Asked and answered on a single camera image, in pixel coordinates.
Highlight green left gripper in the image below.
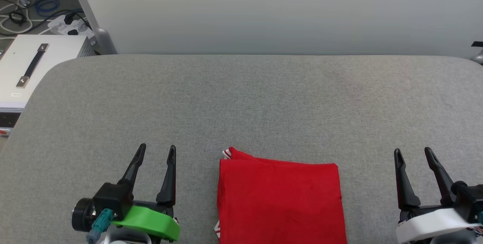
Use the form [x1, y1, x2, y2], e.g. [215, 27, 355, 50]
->
[72, 143, 181, 241]

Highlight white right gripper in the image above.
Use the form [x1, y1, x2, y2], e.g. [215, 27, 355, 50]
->
[394, 147, 483, 244]

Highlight red and white garment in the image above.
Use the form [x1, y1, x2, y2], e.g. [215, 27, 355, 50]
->
[214, 147, 348, 244]

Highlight grey fabric sofa cushion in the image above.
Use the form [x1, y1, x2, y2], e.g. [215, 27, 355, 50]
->
[0, 53, 483, 244]

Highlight white equipment case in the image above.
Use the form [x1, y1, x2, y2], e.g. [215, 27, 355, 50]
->
[0, 34, 95, 139]

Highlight white power strip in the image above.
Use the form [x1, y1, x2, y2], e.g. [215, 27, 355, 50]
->
[47, 14, 95, 39]

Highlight black cable with teal plug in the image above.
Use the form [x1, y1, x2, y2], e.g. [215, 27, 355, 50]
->
[86, 209, 114, 244]

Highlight black case handle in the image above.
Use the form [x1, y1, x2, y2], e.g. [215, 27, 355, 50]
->
[16, 44, 49, 88]

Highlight white cable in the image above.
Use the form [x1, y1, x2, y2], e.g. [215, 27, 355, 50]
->
[0, 0, 57, 36]

